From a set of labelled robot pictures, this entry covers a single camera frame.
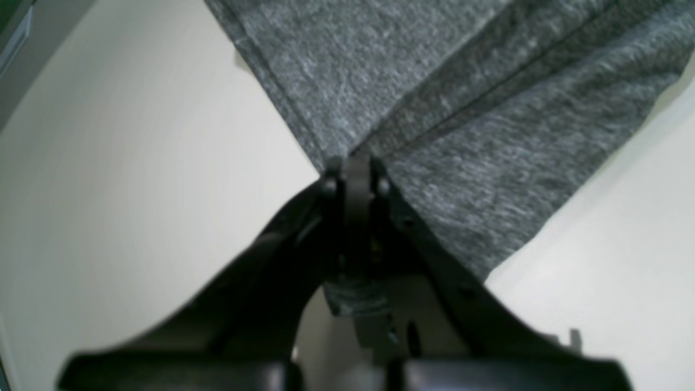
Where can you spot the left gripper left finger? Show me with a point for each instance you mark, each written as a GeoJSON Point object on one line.
{"type": "Point", "coordinates": [239, 331]}

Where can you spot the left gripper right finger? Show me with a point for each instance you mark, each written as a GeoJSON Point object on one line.
{"type": "Point", "coordinates": [492, 348]}

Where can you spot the grey long-sleeve T-shirt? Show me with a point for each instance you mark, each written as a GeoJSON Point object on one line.
{"type": "Point", "coordinates": [489, 115]}

